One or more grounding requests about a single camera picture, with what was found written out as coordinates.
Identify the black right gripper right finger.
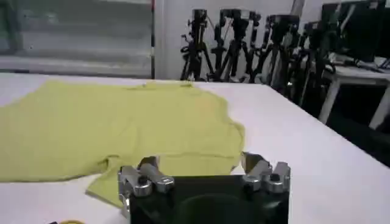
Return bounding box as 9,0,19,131
240,152,291,194

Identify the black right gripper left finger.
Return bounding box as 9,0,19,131
118,155,176,198

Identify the yellow-green shirt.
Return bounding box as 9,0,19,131
0,79,246,209

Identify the yellow round object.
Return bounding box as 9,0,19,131
48,219,86,224

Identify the empty grey shelf unit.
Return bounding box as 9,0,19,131
0,0,157,80

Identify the black computer monitor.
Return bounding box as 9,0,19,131
321,0,388,63

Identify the white frame desk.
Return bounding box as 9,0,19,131
317,54,390,130

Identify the black camera tripod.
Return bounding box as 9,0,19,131
212,8,263,84
261,13,303,94
289,20,336,108
180,9,216,82

